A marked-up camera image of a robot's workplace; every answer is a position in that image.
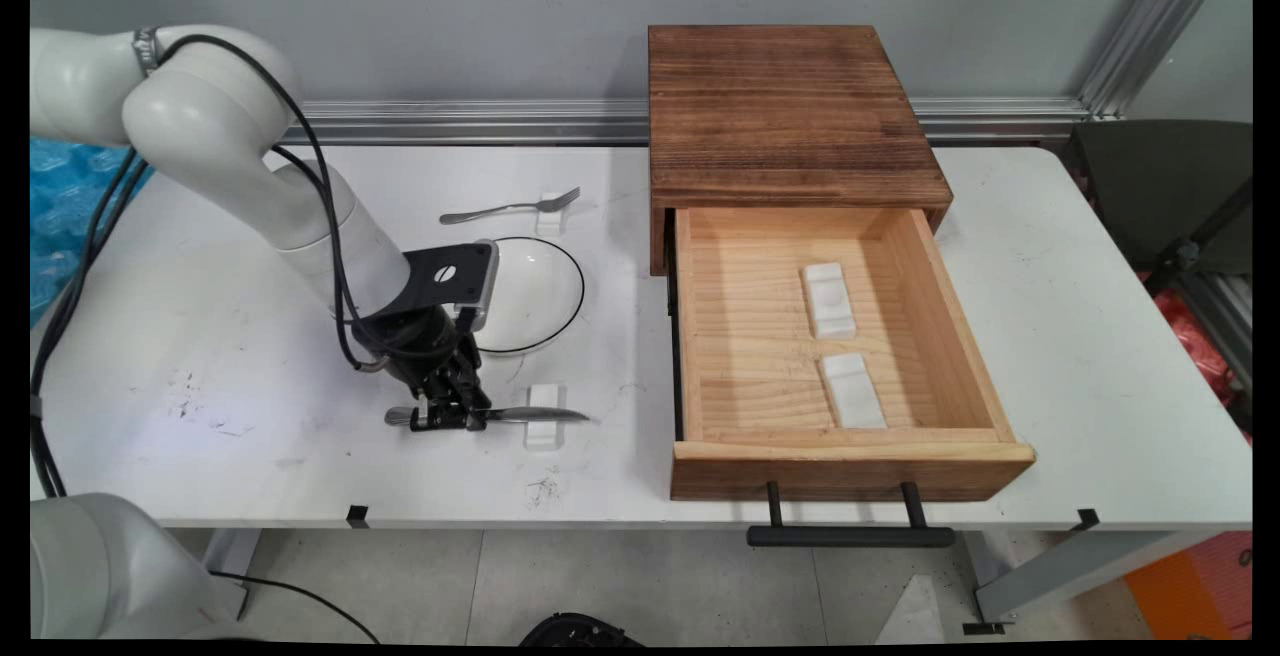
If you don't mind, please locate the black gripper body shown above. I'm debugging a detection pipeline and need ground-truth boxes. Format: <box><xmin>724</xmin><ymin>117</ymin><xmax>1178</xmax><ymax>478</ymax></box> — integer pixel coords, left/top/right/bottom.
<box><xmin>355</xmin><ymin>303</ymin><xmax>483</xmax><ymax>394</ymax></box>

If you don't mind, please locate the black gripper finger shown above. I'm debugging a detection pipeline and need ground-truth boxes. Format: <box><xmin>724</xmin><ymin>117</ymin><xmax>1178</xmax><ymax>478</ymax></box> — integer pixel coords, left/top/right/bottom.
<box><xmin>444</xmin><ymin>360</ymin><xmax>494</xmax><ymax>433</ymax></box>
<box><xmin>409</xmin><ymin>386</ymin><xmax>448</xmax><ymax>433</ymax></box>

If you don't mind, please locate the silver table knife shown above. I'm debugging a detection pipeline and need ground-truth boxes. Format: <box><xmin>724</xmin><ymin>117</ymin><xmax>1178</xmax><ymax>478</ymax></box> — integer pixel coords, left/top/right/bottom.
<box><xmin>384</xmin><ymin>405</ymin><xmax>591</xmax><ymax>429</ymax></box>

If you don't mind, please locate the white plate with black rim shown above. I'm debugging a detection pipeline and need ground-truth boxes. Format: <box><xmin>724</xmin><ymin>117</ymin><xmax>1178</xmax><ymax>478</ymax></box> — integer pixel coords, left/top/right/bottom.
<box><xmin>474</xmin><ymin>236</ymin><xmax>587</xmax><ymax>355</ymax></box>

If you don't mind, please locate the silver fork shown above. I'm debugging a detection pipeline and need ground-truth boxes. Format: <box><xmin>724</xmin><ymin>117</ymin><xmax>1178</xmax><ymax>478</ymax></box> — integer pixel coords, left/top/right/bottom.
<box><xmin>438</xmin><ymin>186</ymin><xmax>582</xmax><ymax>226</ymax></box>

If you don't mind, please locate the white table leg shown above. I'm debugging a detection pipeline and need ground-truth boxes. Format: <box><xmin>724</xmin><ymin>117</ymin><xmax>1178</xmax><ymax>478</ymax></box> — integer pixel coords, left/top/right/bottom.
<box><xmin>203</xmin><ymin>528</ymin><xmax>263</xmax><ymax>619</ymax></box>
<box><xmin>962</xmin><ymin>531</ymin><xmax>1183</xmax><ymax>635</ymax></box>

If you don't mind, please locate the black object on floor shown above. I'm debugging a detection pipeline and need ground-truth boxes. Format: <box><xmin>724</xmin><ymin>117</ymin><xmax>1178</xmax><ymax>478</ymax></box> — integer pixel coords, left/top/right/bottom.
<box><xmin>519</xmin><ymin>612</ymin><xmax>647</xmax><ymax>648</ymax></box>

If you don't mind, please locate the light wooden drawer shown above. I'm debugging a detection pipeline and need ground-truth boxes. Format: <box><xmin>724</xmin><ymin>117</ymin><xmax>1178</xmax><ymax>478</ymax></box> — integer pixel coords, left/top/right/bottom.
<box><xmin>667</xmin><ymin>204</ymin><xmax>1037</xmax><ymax>504</ymax></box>

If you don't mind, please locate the blue bubble wrap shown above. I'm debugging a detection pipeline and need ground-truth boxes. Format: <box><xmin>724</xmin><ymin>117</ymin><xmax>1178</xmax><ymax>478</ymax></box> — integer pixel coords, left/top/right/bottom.
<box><xmin>30</xmin><ymin>134</ymin><xmax>157</xmax><ymax>329</ymax></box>

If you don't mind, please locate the dark brown wooden cabinet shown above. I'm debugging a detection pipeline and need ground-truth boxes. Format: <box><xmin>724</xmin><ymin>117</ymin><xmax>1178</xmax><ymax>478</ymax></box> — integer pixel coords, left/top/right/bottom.
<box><xmin>647</xmin><ymin>24</ymin><xmax>954</xmax><ymax>277</ymax></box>

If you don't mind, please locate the red plastic bag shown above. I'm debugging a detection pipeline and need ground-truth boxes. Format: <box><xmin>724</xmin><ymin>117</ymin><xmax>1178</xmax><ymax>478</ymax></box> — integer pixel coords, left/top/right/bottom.
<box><xmin>1148</xmin><ymin>286</ymin><xmax>1243</xmax><ymax>409</ymax></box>

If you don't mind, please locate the orange box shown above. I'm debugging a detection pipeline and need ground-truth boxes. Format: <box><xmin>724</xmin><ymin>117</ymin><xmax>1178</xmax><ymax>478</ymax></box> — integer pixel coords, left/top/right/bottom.
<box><xmin>1124</xmin><ymin>532</ymin><xmax>1253</xmax><ymax>641</ymax></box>

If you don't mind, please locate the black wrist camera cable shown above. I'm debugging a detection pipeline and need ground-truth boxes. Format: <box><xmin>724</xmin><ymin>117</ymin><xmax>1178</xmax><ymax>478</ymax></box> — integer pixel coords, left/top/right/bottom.
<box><xmin>150</xmin><ymin>32</ymin><xmax>393</xmax><ymax>375</ymax></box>

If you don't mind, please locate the horizontal aluminium rail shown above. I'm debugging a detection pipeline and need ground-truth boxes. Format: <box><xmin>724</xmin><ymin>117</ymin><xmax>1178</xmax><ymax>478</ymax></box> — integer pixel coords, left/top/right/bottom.
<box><xmin>275</xmin><ymin>96</ymin><xmax>1093</xmax><ymax>147</ymax></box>

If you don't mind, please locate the long black robot cable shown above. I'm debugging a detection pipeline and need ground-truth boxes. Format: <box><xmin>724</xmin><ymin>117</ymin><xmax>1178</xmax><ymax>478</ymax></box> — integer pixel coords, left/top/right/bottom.
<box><xmin>30</xmin><ymin>144</ymin><xmax>383</xmax><ymax>643</ymax></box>

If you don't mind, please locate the black drawer handle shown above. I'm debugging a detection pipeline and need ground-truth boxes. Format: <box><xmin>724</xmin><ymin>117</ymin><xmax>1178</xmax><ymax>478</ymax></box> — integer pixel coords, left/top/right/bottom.
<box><xmin>746</xmin><ymin>481</ymin><xmax>958</xmax><ymax>549</ymax></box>

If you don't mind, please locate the slanted aluminium post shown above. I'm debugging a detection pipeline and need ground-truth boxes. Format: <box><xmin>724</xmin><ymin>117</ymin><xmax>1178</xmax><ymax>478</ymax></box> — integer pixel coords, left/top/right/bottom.
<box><xmin>1075</xmin><ymin>0</ymin><xmax>1238</xmax><ymax>123</ymax></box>

